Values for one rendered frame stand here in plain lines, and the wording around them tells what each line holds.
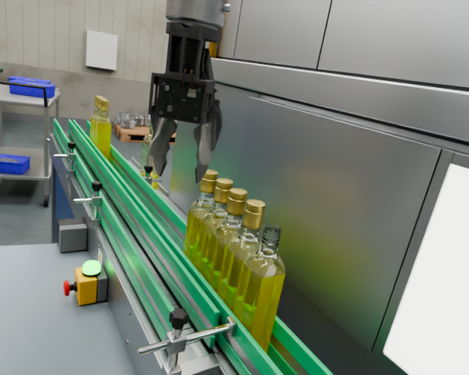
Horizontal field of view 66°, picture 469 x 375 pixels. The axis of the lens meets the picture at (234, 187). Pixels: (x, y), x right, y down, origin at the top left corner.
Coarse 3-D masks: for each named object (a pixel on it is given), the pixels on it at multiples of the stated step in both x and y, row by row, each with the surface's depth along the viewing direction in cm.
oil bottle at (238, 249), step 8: (232, 240) 65; (240, 240) 64; (248, 240) 64; (256, 240) 64; (232, 248) 65; (240, 248) 63; (248, 248) 63; (256, 248) 64; (232, 256) 65; (240, 256) 63; (224, 264) 68; (232, 264) 65; (240, 264) 63; (224, 272) 68; (232, 272) 65; (240, 272) 63; (224, 280) 68; (232, 280) 65; (224, 288) 68; (232, 288) 65; (224, 296) 68; (232, 296) 65; (232, 304) 66
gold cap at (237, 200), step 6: (234, 192) 66; (240, 192) 67; (246, 192) 68; (234, 198) 66; (240, 198) 66; (228, 204) 68; (234, 204) 67; (240, 204) 67; (228, 210) 68; (234, 210) 67; (240, 210) 67
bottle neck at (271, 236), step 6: (264, 228) 59; (270, 228) 60; (276, 228) 60; (264, 234) 59; (270, 234) 58; (276, 234) 58; (264, 240) 59; (270, 240) 58; (276, 240) 59; (264, 246) 59; (270, 246) 59; (276, 246) 59; (264, 252) 59; (270, 252) 59
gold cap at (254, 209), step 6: (246, 204) 63; (252, 204) 62; (258, 204) 62; (264, 204) 63; (246, 210) 63; (252, 210) 62; (258, 210) 62; (246, 216) 63; (252, 216) 62; (258, 216) 62; (246, 222) 63; (252, 222) 62; (258, 222) 63; (252, 228) 63; (258, 228) 63
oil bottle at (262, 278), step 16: (256, 256) 60; (256, 272) 59; (272, 272) 59; (240, 288) 63; (256, 288) 59; (272, 288) 60; (240, 304) 63; (256, 304) 60; (272, 304) 62; (240, 320) 63; (256, 320) 61; (272, 320) 63; (256, 336) 62
